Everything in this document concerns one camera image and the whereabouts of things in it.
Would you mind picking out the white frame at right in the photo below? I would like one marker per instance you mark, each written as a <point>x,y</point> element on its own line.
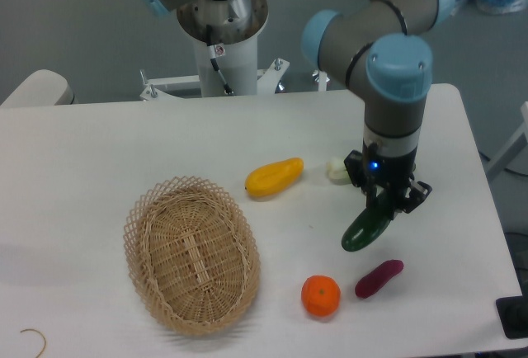
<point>513,146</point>

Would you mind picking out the woven wicker basket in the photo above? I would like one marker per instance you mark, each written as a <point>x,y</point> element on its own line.
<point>191,256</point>

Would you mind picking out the orange tangerine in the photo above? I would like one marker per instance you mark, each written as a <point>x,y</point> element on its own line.
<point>320,296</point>

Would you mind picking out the white chair armrest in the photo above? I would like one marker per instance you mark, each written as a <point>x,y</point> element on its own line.
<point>42,88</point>

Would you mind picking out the dark green cucumber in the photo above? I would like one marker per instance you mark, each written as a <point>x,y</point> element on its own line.
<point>367,226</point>

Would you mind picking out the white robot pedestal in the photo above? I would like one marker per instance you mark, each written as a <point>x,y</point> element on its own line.
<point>224,35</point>

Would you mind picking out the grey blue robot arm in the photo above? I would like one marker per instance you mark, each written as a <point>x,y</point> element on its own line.
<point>377,53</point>

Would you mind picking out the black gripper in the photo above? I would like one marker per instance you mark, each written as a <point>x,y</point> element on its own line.
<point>386,164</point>

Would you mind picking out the purple sweet potato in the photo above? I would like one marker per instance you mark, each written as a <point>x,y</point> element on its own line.
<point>375,280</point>

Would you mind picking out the green bok choy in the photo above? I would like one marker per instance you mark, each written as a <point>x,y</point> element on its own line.
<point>336,171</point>

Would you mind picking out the yellow papaya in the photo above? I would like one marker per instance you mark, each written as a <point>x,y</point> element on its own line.
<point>273,178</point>

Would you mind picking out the black device at edge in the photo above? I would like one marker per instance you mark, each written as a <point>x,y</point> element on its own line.
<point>512,312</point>

